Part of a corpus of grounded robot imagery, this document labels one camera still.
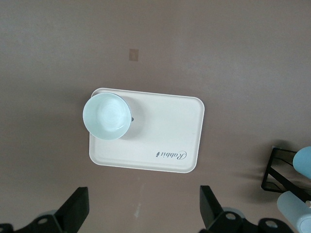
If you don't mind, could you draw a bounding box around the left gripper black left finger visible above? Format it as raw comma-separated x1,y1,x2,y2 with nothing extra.
54,186,89,233

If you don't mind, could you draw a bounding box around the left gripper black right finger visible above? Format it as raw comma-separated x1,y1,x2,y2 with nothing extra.
199,185,223,233

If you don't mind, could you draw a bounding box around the light blue plastic cup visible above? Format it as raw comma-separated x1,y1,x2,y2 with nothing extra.
292,145,311,180

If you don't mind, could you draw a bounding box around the grey plastic cup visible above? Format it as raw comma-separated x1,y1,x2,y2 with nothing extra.
276,190,311,233

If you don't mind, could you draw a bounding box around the beige rectangular tray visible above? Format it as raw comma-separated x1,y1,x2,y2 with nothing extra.
88,87,206,174

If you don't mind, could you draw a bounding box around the white round bowl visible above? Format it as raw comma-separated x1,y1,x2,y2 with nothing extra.
82,93,133,141

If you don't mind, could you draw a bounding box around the black wire cup rack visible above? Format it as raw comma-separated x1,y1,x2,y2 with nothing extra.
260,145,311,202

